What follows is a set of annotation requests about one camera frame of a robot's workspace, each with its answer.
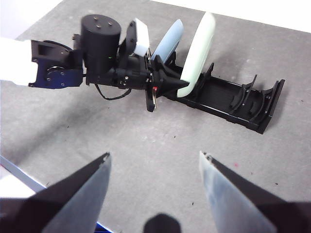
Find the pale grey left camera box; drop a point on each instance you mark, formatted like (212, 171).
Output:
(142, 36)

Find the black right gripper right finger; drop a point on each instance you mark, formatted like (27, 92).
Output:
(243, 208)

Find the black plate rack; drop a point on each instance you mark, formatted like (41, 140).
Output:
(218, 97)

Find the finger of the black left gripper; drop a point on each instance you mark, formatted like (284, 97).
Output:
(162, 69)
(170, 86)

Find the green round plate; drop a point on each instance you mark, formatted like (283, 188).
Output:
(199, 48)

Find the blue round plate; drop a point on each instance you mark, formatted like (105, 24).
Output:
(170, 41)

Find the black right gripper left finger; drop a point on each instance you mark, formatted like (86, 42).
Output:
(60, 208)

